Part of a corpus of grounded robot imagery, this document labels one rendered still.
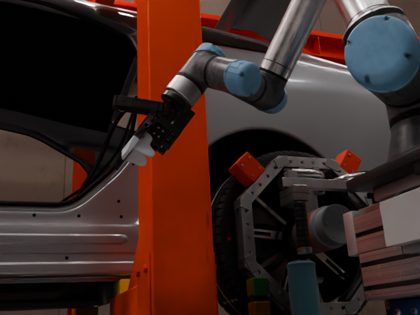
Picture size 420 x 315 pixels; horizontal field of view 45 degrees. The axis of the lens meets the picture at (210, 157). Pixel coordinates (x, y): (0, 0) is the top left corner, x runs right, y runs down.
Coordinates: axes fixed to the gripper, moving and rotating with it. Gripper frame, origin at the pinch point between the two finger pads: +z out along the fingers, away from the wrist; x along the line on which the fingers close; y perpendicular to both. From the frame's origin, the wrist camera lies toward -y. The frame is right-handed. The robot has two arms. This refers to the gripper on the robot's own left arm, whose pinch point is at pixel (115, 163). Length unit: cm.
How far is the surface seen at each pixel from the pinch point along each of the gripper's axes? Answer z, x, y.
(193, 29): -49, 24, -7
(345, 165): -59, 54, 65
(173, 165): -11.5, 16.8, 11.4
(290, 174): -35, 31, 42
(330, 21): -464, 535, 109
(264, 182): -34, 50, 42
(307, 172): -39, 32, 47
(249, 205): -24, 48, 41
